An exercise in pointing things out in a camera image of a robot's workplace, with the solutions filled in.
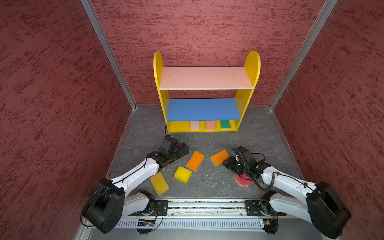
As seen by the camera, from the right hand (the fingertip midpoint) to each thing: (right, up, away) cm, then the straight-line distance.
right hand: (224, 167), depth 85 cm
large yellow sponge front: (-37, -8, -4) cm, 38 cm away
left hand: (-23, +8, +1) cm, 25 cm away
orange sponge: (-17, +3, +5) cm, 18 cm away
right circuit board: (+20, -23, -14) cm, 34 cm away
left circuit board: (-41, -23, -13) cm, 49 cm away
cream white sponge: (-18, +24, +19) cm, 35 cm away
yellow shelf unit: (-9, +43, +21) cm, 49 cm away
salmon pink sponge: (-6, +24, +22) cm, 33 cm away
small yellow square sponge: (-24, -4, -1) cm, 24 cm away
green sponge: (+5, +24, +21) cm, 33 cm away
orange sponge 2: (-1, +5, +5) cm, 7 cm away
